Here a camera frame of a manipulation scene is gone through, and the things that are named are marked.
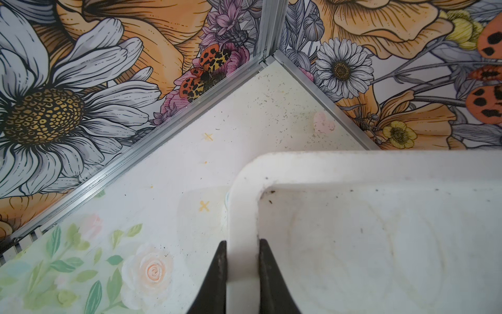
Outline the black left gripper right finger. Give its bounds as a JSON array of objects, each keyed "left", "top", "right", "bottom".
[{"left": 259, "top": 239, "right": 301, "bottom": 314}]

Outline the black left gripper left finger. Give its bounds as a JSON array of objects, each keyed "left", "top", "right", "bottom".
[{"left": 188, "top": 241, "right": 227, "bottom": 314}]

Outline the white plastic drawer cabinet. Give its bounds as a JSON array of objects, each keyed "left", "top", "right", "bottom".
[{"left": 227, "top": 151, "right": 501, "bottom": 313}]

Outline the floral table mat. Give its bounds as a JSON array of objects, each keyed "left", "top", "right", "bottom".
[{"left": 1, "top": 185, "right": 228, "bottom": 313}]

